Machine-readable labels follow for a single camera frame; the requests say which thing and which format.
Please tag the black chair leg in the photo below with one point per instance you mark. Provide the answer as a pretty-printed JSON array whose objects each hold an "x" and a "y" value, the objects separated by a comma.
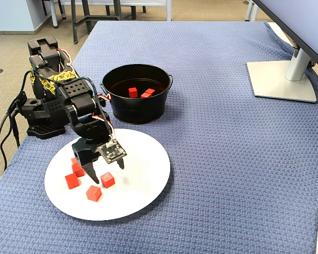
[
  {"x": 133, "y": 12},
  {"x": 62, "y": 9}
]

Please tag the blue woven tablecloth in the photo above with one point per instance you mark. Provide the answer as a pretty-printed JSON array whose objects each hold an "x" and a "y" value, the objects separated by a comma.
[{"x": 228, "y": 158}]

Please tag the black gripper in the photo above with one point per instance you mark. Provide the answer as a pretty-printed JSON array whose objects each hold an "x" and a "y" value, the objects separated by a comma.
[{"x": 84, "y": 155}]

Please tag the white round plate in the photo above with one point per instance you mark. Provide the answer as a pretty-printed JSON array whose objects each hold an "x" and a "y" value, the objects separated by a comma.
[{"x": 143, "y": 195}]

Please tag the small camera circuit board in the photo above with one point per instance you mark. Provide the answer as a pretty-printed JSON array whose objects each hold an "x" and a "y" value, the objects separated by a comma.
[{"x": 112, "y": 151}]

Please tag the computer monitor screen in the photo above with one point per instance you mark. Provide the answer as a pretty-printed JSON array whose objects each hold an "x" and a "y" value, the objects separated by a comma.
[{"x": 307, "y": 21}]

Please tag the red cube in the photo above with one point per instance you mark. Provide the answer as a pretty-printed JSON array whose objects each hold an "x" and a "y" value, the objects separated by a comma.
[
  {"x": 132, "y": 92},
  {"x": 77, "y": 171},
  {"x": 150, "y": 91},
  {"x": 144, "y": 96},
  {"x": 107, "y": 180},
  {"x": 71, "y": 181},
  {"x": 93, "y": 194},
  {"x": 73, "y": 161}
]

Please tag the white table frame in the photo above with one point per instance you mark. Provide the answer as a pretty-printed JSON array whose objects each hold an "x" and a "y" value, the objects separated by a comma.
[{"x": 169, "y": 12}]

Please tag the silver monitor stand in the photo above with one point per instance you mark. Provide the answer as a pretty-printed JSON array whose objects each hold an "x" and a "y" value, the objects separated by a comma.
[{"x": 281, "y": 84}]

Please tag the white table leg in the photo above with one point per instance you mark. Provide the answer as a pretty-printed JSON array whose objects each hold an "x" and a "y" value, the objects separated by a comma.
[
  {"x": 54, "y": 16},
  {"x": 250, "y": 12}
]

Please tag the black metal bucket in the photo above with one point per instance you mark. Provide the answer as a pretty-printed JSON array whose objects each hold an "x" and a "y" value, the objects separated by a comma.
[{"x": 137, "y": 111}]

